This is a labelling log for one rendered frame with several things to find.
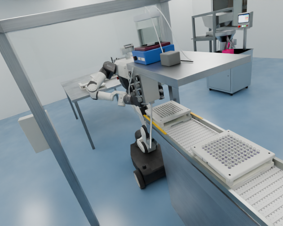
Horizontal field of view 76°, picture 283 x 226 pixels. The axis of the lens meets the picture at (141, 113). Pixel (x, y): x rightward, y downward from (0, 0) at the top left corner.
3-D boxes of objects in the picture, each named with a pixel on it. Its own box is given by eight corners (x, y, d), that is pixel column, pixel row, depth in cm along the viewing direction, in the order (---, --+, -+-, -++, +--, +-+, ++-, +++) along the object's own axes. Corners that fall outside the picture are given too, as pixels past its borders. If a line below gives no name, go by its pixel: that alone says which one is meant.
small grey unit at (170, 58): (159, 64, 97) (157, 53, 94) (170, 61, 99) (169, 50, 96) (169, 67, 88) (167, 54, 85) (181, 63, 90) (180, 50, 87)
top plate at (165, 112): (145, 112, 138) (144, 110, 137) (172, 102, 145) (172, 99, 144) (160, 124, 117) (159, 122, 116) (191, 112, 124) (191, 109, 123)
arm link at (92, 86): (81, 87, 149) (96, 68, 159) (85, 95, 160) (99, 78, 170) (93, 92, 147) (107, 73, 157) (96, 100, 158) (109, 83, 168)
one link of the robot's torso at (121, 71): (114, 89, 197) (105, 57, 182) (142, 80, 206) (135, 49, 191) (122, 97, 172) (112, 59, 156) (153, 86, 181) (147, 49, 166)
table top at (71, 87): (60, 84, 363) (60, 82, 362) (110, 69, 403) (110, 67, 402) (72, 102, 239) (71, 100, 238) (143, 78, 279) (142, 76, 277)
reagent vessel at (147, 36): (135, 47, 114) (128, 14, 106) (156, 41, 119) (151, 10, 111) (144, 48, 101) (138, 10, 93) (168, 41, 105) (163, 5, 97)
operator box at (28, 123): (37, 149, 129) (19, 117, 118) (61, 140, 134) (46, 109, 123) (35, 153, 124) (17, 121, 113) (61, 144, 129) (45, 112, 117)
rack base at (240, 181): (191, 157, 92) (190, 154, 91) (228, 140, 98) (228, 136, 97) (229, 192, 70) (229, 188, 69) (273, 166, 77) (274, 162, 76)
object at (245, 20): (235, 50, 341) (236, 14, 314) (239, 49, 345) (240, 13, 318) (247, 50, 322) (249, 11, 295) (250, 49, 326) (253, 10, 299)
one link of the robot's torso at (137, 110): (144, 140, 186) (127, 101, 196) (159, 133, 190) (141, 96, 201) (147, 137, 171) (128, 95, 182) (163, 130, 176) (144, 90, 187)
